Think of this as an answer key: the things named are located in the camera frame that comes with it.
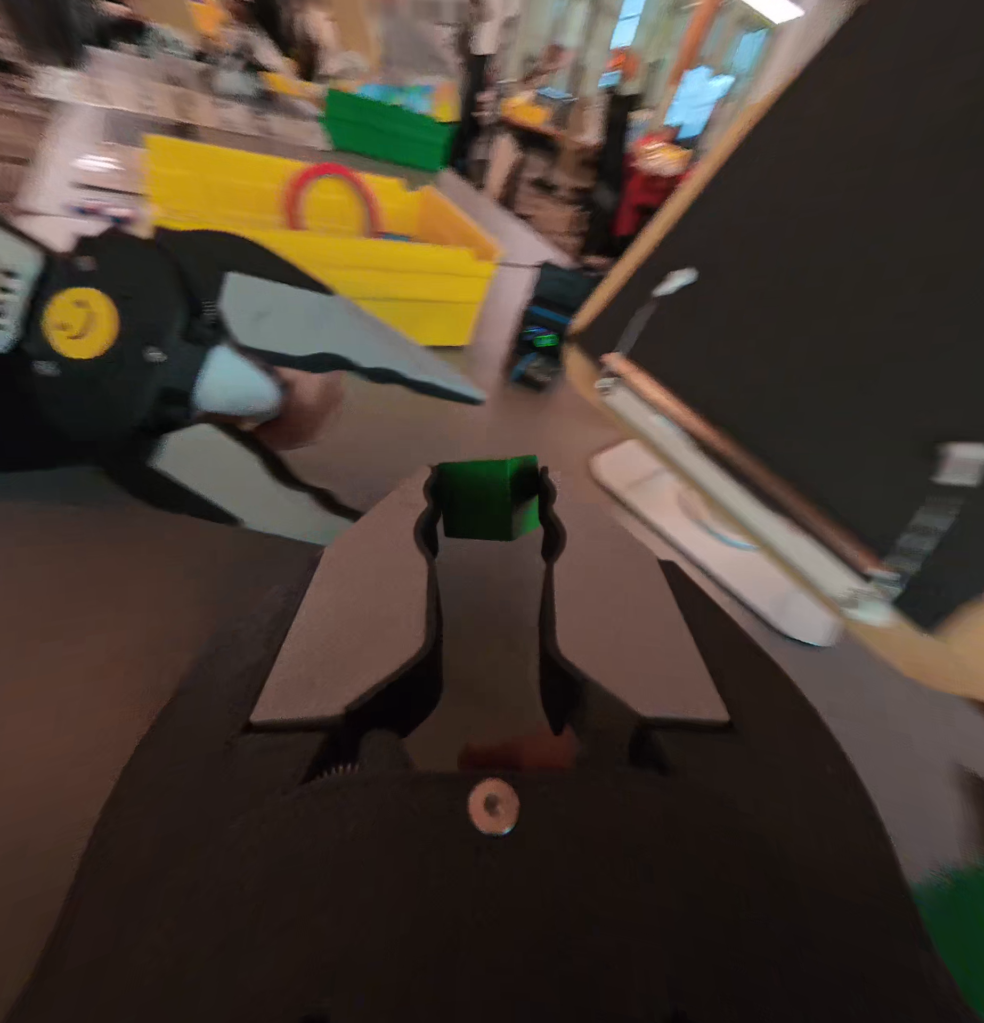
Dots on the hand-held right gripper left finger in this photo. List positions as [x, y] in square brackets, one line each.
[356, 631]

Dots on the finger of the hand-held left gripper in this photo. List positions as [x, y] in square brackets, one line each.
[244, 479]
[316, 328]

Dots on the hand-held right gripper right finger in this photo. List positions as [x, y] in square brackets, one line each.
[627, 631]

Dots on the yellow storage bin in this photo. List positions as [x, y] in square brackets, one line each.
[380, 272]

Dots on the red tape roll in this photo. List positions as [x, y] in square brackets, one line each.
[300, 184]

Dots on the green block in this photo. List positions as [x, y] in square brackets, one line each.
[484, 499]

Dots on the person's left forearm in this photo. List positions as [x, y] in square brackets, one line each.
[60, 471]

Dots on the person's left hand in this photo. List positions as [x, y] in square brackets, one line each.
[308, 407]

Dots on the silver clamp bar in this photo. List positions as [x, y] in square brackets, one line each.
[739, 487]

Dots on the black device with green display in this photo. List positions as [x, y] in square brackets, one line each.
[552, 320]

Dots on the colourful box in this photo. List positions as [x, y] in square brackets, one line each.
[404, 97]

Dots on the black board with wooden edge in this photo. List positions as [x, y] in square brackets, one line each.
[859, 240]

